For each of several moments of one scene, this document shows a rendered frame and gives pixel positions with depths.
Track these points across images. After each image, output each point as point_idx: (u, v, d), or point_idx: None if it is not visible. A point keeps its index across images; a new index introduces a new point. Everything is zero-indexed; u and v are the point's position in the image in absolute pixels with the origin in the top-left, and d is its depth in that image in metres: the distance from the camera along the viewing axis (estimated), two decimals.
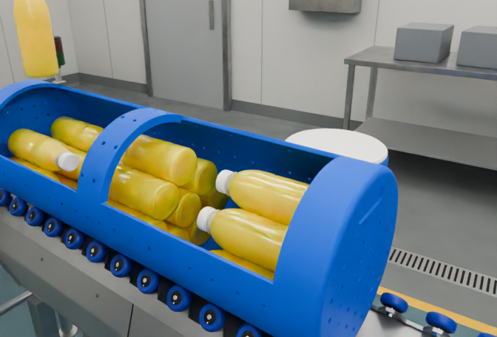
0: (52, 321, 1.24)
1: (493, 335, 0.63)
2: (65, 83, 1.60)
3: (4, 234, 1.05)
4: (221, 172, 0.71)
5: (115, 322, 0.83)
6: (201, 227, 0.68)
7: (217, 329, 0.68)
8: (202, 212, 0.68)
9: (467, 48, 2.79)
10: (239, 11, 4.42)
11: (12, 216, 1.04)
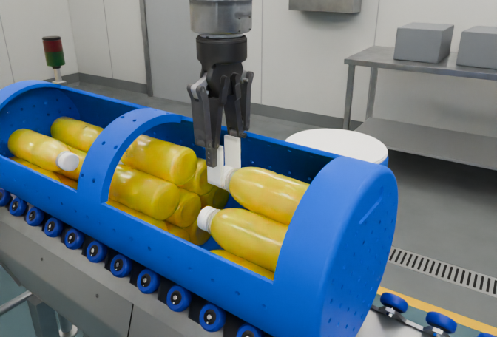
0: (52, 321, 1.24)
1: (493, 335, 0.63)
2: (65, 83, 1.60)
3: (4, 234, 1.05)
4: None
5: (115, 322, 0.83)
6: (202, 226, 0.68)
7: (217, 329, 0.68)
8: (203, 211, 0.68)
9: (467, 48, 2.79)
10: None
11: (12, 216, 1.04)
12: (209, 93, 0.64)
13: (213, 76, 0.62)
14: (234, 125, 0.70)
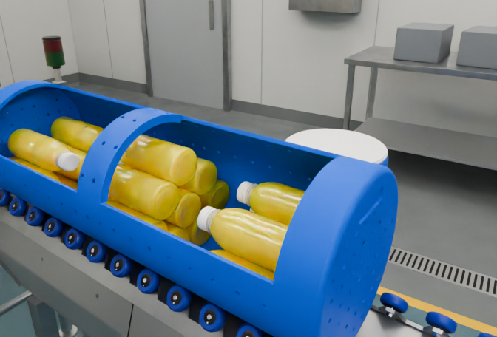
0: (52, 321, 1.24)
1: (493, 335, 0.63)
2: (65, 83, 1.60)
3: (4, 234, 1.05)
4: None
5: (115, 322, 0.83)
6: (202, 226, 0.68)
7: (217, 329, 0.68)
8: (203, 212, 0.68)
9: (467, 48, 2.79)
10: (239, 11, 4.42)
11: (12, 216, 1.04)
12: None
13: None
14: None
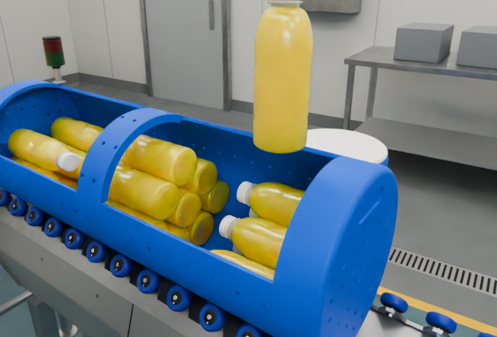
0: (52, 321, 1.24)
1: (493, 335, 0.63)
2: (65, 83, 1.60)
3: (4, 234, 1.05)
4: None
5: (115, 322, 0.83)
6: None
7: (217, 329, 0.68)
8: None
9: (467, 48, 2.79)
10: (239, 11, 4.42)
11: (12, 216, 1.04)
12: None
13: None
14: None
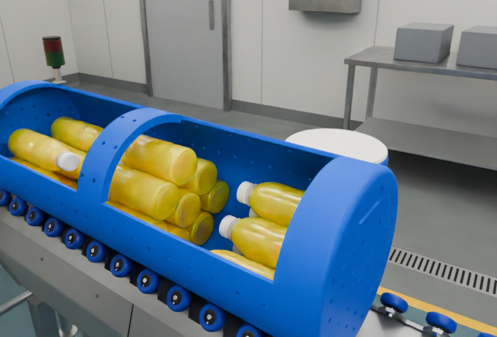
0: (52, 321, 1.24)
1: (493, 335, 0.63)
2: (65, 83, 1.60)
3: (4, 234, 1.05)
4: None
5: (115, 322, 0.83)
6: None
7: (217, 329, 0.68)
8: None
9: (467, 48, 2.79)
10: (239, 11, 4.42)
11: (12, 216, 1.04)
12: None
13: None
14: None
